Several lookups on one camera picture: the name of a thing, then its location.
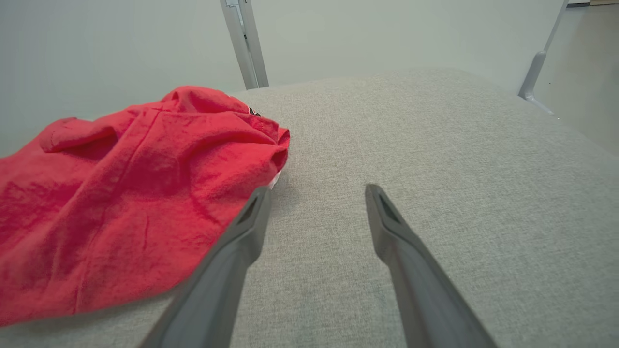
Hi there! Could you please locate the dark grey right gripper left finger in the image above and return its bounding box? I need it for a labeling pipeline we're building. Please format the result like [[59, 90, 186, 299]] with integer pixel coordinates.
[[139, 186, 272, 348]]

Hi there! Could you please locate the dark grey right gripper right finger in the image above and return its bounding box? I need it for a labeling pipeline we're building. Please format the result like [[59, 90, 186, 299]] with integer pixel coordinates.
[[365, 184, 499, 348]]

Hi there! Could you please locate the red garment with white trim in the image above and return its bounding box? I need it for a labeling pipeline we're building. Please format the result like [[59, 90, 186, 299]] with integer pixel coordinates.
[[0, 86, 291, 328]]

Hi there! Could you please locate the grey metal double frame post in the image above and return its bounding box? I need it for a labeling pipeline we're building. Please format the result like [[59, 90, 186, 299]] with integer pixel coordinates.
[[220, 0, 269, 90]]

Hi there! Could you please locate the grey metal post with foot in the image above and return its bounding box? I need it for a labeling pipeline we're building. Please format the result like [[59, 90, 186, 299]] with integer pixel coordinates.
[[517, 0, 570, 116]]

